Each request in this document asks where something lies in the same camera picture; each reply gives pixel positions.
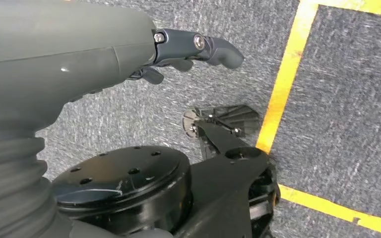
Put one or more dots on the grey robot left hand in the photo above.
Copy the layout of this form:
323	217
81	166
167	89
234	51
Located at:
62	49

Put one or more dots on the yellow floor tape square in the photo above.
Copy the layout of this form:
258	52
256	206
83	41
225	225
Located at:
287	65

